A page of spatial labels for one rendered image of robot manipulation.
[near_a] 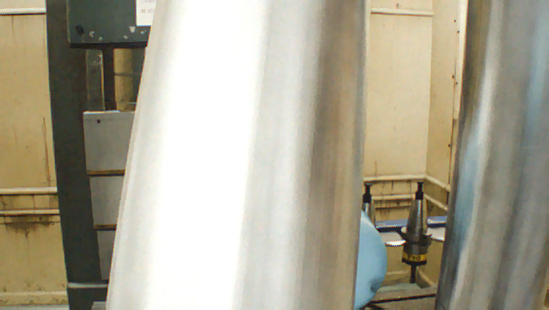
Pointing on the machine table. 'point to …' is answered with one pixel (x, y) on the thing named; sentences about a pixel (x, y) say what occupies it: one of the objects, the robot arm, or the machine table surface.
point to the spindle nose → (127, 77)
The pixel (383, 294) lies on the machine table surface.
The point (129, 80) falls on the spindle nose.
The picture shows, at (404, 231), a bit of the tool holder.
